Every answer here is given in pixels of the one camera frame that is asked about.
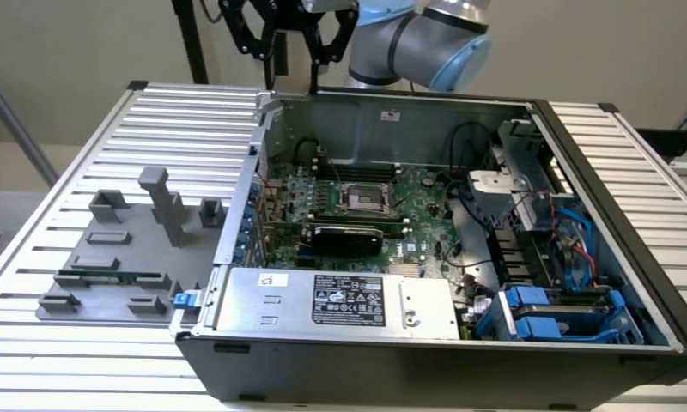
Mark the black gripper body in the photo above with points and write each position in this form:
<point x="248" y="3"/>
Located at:
<point x="280" y="15"/>

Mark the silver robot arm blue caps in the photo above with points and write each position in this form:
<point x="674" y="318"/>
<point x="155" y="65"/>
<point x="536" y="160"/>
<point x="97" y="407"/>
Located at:
<point x="430" y="43"/>

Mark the CPU socket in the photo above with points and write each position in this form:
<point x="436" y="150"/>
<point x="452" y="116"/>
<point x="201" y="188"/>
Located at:
<point x="362" y="198"/>

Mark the black stand pole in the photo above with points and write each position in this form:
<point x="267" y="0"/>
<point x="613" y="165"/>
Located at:
<point x="191" y="38"/>

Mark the black RAM slot bank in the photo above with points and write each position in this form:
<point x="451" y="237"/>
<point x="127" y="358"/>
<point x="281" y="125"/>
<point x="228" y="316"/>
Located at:
<point x="358" y="169"/>

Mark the long RAM slot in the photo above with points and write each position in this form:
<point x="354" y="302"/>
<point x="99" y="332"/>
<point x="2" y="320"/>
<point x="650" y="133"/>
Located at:
<point x="355" y="219"/>

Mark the green motherboard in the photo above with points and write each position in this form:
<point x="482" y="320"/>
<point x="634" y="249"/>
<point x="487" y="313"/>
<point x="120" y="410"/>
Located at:
<point x="423" y="214"/>

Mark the black graphics card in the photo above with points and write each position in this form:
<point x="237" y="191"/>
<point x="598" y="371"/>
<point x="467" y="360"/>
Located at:
<point x="348" y="240"/>

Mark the silver disk bay cage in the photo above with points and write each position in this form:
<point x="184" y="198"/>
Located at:
<point x="520" y="171"/>

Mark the silver power supply unit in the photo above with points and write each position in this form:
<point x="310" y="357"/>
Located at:
<point x="286" y="304"/>

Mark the black fan shroud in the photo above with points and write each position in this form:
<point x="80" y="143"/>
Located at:
<point x="515" y="253"/>

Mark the green RAM stick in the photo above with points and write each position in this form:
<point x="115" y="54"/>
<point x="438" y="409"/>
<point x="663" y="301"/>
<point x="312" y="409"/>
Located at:
<point x="127" y="276"/>

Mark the grey parts rack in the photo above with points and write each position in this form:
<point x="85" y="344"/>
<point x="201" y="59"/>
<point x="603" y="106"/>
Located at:
<point x="115" y="274"/>

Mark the blue case latch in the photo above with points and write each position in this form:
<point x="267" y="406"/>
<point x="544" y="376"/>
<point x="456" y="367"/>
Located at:
<point x="184" y="300"/>

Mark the black panel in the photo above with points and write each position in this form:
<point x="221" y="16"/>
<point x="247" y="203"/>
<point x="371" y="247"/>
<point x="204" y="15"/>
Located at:
<point x="665" y="141"/>

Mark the black open PC case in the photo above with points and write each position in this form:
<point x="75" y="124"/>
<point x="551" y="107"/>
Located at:
<point x="378" y="373"/>

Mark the grey metal frame bar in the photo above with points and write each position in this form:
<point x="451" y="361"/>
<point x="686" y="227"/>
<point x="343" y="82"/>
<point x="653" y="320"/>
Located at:
<point x="17" y="129"/>

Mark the blue disk bay bracket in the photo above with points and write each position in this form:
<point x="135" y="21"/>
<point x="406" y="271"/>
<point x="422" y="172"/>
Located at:
<point x="532" y="300"/>

